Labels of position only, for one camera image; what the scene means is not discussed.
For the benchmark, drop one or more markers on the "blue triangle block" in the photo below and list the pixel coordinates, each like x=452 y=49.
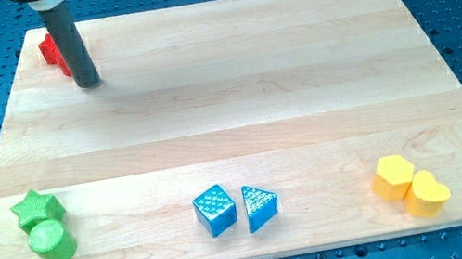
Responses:
x=260 y=206

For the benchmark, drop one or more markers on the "red block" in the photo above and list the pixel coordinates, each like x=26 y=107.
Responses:
x=52 y=56

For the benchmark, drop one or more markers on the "green star block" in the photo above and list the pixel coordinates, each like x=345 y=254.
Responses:
x=36 y=208

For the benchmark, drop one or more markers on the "yellow hexagon block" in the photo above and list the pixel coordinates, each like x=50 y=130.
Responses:
x=393 y=177

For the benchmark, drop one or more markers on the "blue cube block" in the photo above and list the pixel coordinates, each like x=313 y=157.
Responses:
x=216 y=210

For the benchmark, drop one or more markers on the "yellow heart block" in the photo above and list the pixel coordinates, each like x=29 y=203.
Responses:
x=426 y=196

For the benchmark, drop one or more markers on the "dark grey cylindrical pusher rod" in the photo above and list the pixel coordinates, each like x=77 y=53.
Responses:
x=61 y=26

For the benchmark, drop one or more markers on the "green cylinder block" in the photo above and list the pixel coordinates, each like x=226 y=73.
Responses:
x=52 y=240

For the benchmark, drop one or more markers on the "light wooden board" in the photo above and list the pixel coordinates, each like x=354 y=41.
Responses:
x=297 y=97

